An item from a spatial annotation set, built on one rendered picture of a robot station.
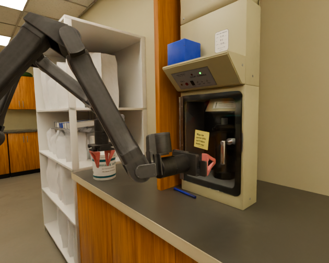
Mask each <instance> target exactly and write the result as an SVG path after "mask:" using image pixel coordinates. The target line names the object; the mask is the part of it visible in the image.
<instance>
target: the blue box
mask: <svg viewBox="0 0 329 263"><path fill-rule="evenodd" d="M167 52H168V66H169V65H173V64H177V63H180V62H185V61H189V60H191V59H195V58H199V57H201V44H200V43H198V42H195V41H191V40H188V39H185V38H184V39H181V40H178V41H175V42H173V43H170V44H168V51H167Z"/></svg>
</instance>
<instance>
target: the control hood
mask: <svg viewBox="0 0 329 263"><path fill-rule="evenodd" d="M206 66H207V67H208V68H209V70H210V72H211V74H212V76H213V78H214V80H215V82H216V84H217V85H213V86H205V87H197V88H189V89H180V87H179V86H178V84H177V83H176V81H175V80H174V78H173V77H172V75H171V74H174V73H179V72H182V71H187V70H192V69H197V68H202V67H206ZM162 69H163V71H164V72H165V74H166V75H167V77H168V78H169V80H170V81H171V83H172V84H173V86H174V87H175V89H176V90H177V91H178V92H183V91H192V90H201V89H210V88H219V87H227V86H237V85H243V84H244V83H245V56H244V55H241V54H238V53H235V52H232V51H228V50H227V51H223V52H219V53H215V54H211V55H207V56H203V57H199V58H195V59H191V60H189V61H185V62H180V63H177V64H173V65H169V66H165V67H163V68H162Z"/></svg>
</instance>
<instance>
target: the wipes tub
mask: <svg viewBox="0 0 329 263"><path fill-rule="evenodd" d="M92 168H93V179H95V180H98V181H106V180H111V179H113V178H115V177H116V165H115V152H114V154H113V156H112V158H111V161H110V164H109V166H107V165H106V161H105V154H104V151H100V161H99V168H97V167H96V164H95V161H94V159H93V158H92Z"/></svg>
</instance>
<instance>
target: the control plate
mask: <svg viewBox="0 0 329 263"><path fill-rule="evenodd" d="M199 72H201V74H199ZM191 74H193V75H192V76H191ZM171 75H172V77H173V78H174V80H175V81H176V83H177V84H178V86H179V87H180V89H189V88H197V87H205V86H213V85H217V84H216V82H215V80H214V78H213V76H212V74H211V72H210V70H209V68H208V67H207V66H206V67H202V68H197V69H192V70H187V71H182V72H179V73H174V74H171ZM207 79H208V81H206V80H207ZM202 80H203V81H204V82H202ZM190 81H193V82H194V83H195V85H194V86H193V85H192V84H191V82H190ZM197 81H198V82H199V83H197ZM186 82H187V83H188V84H189V85H188V86H187V85H186V84H185V83H186ZM181 84H182V85H181Z"/></svg>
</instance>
